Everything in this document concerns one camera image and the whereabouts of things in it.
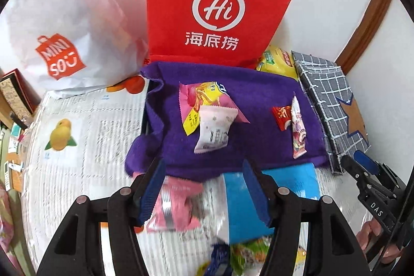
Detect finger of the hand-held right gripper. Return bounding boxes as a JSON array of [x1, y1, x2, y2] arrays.
[[341, 155, 372, 196], [353, 150, 390, 181]]

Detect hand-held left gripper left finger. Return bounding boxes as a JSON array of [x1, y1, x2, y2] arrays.
[[36, 157, 167, 276]]

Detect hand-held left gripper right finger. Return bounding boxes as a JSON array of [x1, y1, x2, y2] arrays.
[[242, 160, 371, 276]]

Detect pink packet silver stripes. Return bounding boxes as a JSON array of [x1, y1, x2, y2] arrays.
[[145, 176, 204, 233]]

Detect green snack packet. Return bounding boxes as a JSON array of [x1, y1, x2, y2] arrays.
[[230, 235, 275, 276]]

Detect cartoon print snack packet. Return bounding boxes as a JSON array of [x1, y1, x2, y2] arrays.
[[290, 92, 307, 160]]

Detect blue snack packet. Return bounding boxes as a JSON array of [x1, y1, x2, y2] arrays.
[[207, 244, 233, 276]]

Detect white snack packet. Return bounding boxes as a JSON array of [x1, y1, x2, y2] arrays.
[[193, 105, 238, 154]]

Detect red snack packet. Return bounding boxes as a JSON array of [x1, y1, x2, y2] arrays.
[[272, 106, 295, 132]]

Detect pink snack packet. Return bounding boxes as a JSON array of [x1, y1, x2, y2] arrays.
[[179, 84, 251, 124]]

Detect yellow packet blue lettering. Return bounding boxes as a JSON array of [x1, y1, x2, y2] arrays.
[[183, 80, 232, 137]]

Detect person's right hand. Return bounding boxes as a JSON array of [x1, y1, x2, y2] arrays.
[[355, 218, 403, 262]]

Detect blue tissue pack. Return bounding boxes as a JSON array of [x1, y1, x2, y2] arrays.
[[197, 163, 321, 246]]

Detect fruit print tablecloth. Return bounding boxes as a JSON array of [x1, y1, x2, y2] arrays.
[[19, 76, 389, 276]]

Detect yellow triangular snack packet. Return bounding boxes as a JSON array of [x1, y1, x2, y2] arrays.
[[294, 247, 306, 273]]

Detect grey checked folded cloth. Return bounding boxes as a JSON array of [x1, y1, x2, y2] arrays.
[[291, 50, 371, 175]]

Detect purple towel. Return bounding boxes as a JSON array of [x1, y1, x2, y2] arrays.
[[124, 61, 327, 182]]

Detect yellow snack bag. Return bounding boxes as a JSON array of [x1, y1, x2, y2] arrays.
[[255, 45, 298, 80]]

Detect floral cloth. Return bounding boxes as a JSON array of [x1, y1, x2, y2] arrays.
[[0, 187, 36, 276]]

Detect patterned dark red box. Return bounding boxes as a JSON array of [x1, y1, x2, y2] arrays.
[[0, 68, 42, 128]]

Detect white plastic bag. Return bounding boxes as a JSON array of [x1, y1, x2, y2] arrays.
[[0, 0, 150, 99]]

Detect wooden door frame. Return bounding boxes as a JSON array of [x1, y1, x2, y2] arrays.
[[335, 0, 393, 74]]

